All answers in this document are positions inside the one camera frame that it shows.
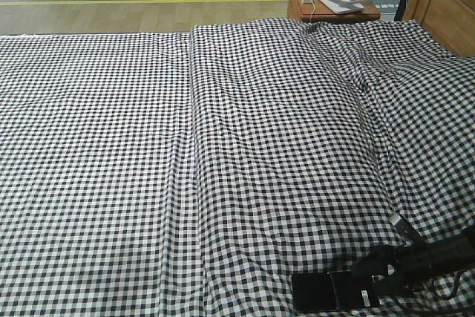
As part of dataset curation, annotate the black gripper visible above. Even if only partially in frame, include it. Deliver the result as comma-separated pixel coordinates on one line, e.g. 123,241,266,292
351,244,445,280

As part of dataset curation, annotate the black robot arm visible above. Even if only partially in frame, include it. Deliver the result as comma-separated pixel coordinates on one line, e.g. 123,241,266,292
351,226,474,286

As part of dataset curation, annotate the black white checkered bed sheet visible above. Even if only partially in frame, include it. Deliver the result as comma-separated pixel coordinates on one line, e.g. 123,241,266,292
0,19,475,317

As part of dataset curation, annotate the checkered pillow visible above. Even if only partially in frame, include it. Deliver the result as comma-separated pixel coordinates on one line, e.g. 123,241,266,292
190,19,474,231

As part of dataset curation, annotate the wooden headboard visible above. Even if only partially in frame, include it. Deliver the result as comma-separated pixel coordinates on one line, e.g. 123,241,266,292
403,0,474,57

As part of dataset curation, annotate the wooden nightstand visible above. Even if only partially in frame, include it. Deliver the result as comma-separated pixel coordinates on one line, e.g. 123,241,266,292
287,0,381,23

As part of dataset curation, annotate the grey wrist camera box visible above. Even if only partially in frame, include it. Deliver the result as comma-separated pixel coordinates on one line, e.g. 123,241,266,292
390,214,425,246

